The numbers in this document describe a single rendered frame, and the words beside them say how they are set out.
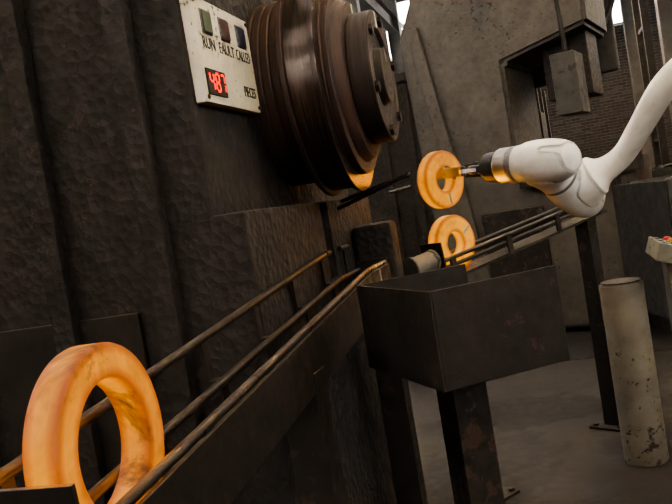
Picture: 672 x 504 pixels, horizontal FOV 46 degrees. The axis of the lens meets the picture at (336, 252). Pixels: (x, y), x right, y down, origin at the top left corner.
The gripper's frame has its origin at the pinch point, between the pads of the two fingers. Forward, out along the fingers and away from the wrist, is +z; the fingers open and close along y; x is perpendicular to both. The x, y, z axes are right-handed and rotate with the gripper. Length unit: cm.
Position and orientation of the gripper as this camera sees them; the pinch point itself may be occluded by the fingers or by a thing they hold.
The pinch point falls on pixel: (439, 173)
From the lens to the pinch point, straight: 217.4
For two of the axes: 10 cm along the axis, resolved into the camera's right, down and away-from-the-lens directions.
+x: -1.4, -9.9, -0.9
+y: 7.5, -1.6, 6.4
